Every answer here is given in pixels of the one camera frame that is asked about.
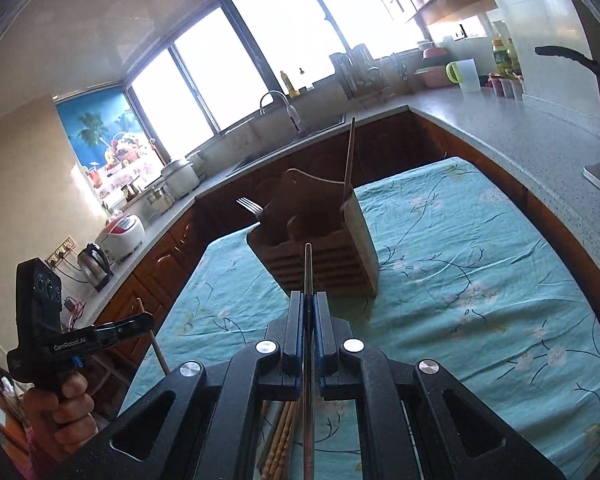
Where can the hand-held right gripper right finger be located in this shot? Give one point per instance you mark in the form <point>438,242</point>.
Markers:
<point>322,340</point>

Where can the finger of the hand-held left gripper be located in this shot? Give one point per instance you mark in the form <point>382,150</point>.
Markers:
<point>110,339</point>
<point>130,324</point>

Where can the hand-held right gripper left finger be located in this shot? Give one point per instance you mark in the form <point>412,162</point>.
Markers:
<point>297,340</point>

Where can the plain wooden chopstick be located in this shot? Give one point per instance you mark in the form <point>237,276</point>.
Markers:
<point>161,355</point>
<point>349,160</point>

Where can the metal chopstick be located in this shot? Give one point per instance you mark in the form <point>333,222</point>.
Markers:
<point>308,270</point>

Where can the wooden utensil holder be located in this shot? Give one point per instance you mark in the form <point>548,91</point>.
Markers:
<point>325,255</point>

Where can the person's left hand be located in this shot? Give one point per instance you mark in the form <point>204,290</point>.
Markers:
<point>65,410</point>

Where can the steel electric kettle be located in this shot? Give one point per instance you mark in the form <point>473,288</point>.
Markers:
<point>96,267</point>

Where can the white and red rice cooker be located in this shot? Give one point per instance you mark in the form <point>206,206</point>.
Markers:
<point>122,237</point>

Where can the glass jar with lid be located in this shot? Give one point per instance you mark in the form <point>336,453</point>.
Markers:
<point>160,200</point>

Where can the metal fork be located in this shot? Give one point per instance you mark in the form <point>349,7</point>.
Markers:
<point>250,206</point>

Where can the teal floral tablecloth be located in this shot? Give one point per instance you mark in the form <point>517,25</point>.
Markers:
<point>455,270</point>

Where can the tropical fruit printed window blind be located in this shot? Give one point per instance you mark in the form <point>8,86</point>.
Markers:
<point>105,140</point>

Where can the curved metal faucet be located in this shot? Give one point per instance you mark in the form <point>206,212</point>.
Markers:
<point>280,102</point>

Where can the yellow dish soap bottle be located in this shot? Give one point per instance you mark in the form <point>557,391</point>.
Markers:
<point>289,85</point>

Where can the metal dish rack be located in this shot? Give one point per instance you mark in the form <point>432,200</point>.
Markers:
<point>360,72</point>

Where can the pink basin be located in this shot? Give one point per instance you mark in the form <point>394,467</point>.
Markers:
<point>430,77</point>

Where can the row of seasoning jars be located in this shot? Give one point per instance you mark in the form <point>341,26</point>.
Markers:
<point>505,87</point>

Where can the kitchen window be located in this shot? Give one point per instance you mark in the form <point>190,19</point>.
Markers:
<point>280,25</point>

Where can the cooking oil bottle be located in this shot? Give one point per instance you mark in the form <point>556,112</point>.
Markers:
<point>501,57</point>

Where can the black wok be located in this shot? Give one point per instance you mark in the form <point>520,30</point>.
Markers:
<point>575,60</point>

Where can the wall power sockets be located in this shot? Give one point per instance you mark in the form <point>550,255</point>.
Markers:
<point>60,252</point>

